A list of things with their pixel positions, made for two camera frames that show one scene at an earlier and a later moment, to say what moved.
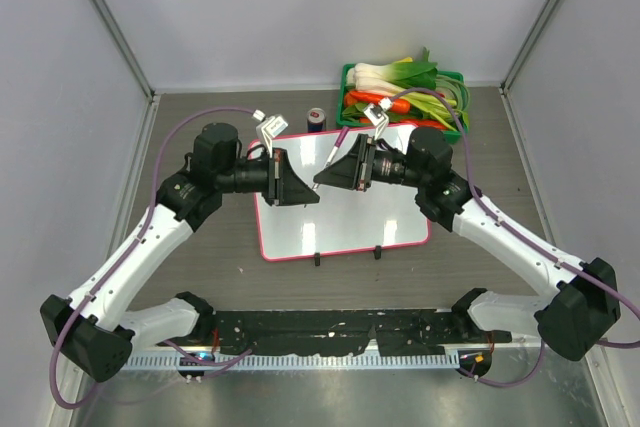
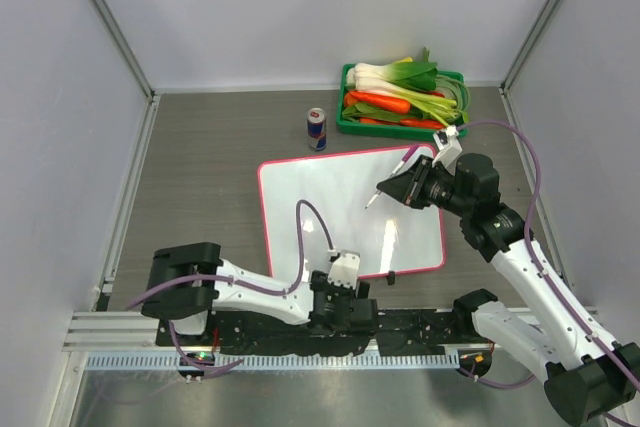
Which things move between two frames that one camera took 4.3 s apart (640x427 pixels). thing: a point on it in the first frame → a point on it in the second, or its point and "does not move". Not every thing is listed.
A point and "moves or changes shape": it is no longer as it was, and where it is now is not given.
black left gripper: (283, 185) → (347, 291)
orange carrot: (397, 105) does not move
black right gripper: (354, 171) → (409, 186)
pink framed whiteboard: (357, 134) → (315, 250)
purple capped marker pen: (337, 143) moves or changes shape
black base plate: (289, 332) does not move
